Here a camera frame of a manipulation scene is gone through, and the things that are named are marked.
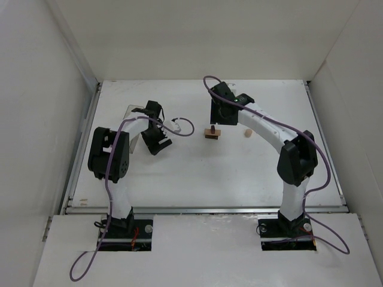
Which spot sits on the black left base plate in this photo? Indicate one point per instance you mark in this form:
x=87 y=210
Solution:
x=125 y=230

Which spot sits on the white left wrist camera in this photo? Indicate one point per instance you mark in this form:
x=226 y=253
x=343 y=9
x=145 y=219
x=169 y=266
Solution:
x=175 y=127

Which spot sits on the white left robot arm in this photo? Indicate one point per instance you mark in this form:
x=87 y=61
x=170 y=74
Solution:
x=109 y=160

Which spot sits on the light long wood block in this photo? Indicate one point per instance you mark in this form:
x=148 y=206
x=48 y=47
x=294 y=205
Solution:
x=210 y=132

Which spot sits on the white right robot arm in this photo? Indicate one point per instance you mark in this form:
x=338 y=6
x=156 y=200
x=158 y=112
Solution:
x=297 y=157

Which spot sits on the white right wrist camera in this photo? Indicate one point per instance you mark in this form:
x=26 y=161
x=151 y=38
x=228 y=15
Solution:
x=232 y=86

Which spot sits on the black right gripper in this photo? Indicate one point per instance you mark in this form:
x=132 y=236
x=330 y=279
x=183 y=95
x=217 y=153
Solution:
x=223 y=120

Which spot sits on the clear plastic box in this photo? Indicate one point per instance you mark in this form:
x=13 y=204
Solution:
x=130 y=127

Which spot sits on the dark brown L block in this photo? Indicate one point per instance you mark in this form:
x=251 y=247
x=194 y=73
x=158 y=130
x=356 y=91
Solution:
x=211 y=137

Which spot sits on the light wood cylinder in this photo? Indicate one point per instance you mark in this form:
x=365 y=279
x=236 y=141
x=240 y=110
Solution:
x=248 y=133

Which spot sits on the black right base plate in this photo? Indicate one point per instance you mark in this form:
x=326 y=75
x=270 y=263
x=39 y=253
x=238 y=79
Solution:
x=275 y=228

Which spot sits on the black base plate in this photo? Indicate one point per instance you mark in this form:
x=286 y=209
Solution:
x=275 y=228
x=125 y=230

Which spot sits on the aluminium frame rail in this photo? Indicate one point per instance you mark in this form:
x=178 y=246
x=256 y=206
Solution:
x=203 y=210

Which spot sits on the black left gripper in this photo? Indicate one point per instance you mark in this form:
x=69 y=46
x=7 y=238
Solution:
x=160 y=143

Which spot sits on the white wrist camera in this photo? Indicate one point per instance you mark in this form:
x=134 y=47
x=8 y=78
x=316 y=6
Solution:
x=175 y=127
x=232 y=86

